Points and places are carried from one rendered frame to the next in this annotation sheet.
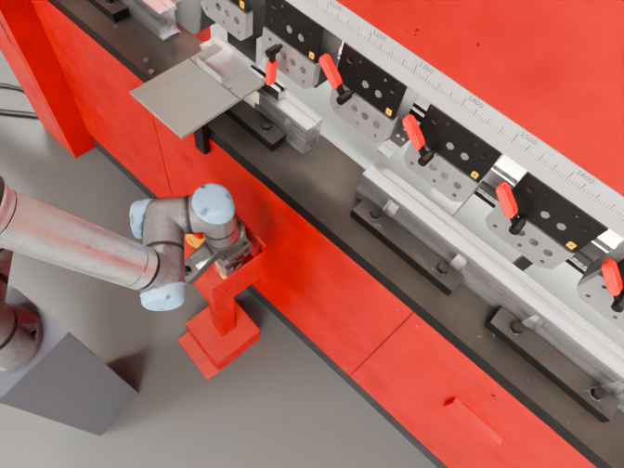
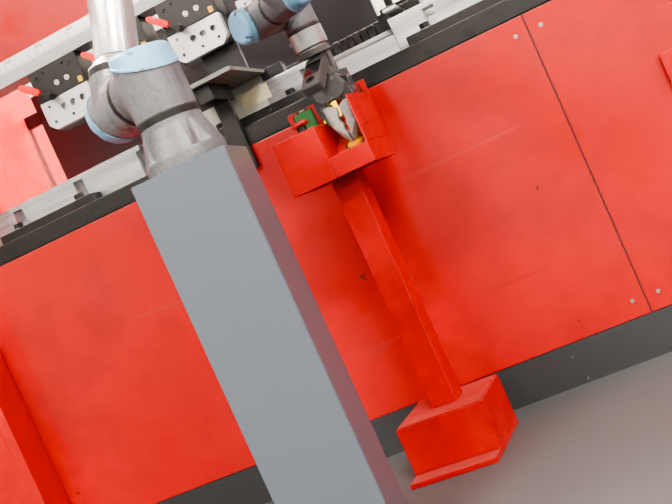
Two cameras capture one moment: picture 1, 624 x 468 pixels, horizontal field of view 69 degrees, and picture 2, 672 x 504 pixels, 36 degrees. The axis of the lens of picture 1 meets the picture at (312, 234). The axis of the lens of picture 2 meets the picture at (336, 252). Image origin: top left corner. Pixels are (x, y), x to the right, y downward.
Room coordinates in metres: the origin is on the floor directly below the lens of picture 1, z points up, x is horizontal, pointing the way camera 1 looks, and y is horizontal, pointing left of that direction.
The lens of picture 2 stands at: (-1.70, 0.80, 0.59)
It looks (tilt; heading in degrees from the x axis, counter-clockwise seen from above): 2 degrees down; 348
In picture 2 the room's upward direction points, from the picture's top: 24 degrees counter-clockwise
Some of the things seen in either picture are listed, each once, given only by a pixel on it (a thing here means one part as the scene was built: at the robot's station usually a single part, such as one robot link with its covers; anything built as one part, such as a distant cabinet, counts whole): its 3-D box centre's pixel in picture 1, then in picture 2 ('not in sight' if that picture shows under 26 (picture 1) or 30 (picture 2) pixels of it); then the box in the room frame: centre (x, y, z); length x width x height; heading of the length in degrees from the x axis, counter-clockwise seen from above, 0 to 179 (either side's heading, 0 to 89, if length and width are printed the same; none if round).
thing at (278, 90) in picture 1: (253, 71); (249, 84); (0.89, 0.25, 0.98); 0.20 x 0.03 x 0.03; 62
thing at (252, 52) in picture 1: (244, 43); (227, 66); (0.90, 0.28, 1.05); 0.10 x 0.02 x 0.10; 62
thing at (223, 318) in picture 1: (221, 300); (397, 288); (0.48, 0.23, 0.39); 0.06 x 0.06 x 0.54; 56
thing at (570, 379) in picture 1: (550, 362); not in sight; (0.38, -0.57, 0.89); 0.30 x 0.05 x 0.03; 62
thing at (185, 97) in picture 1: (200, 88); (215, 85); (0.77, 0.35, 1.00); 0.26 x 0.18 x 0.01; 152
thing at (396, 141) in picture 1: (415, 123); (396, 10); (0.84, -0.17, 1.01); 0.26 x 0.12 x 0.05; 152
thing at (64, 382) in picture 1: (65, 377); (280, 364); (0.14, 0.57, 0.39); 0.18 x 0.18 x 0.78; 69
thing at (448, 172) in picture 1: (457, 147); not in sight; (0.63, -0.22, 1.18); 0.15 x 0.09 x 0.17; 62
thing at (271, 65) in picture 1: (273, 65); not in sight; (0.77, 0.18, 1.12); 0.04 x 0.02 x 0.10; 152
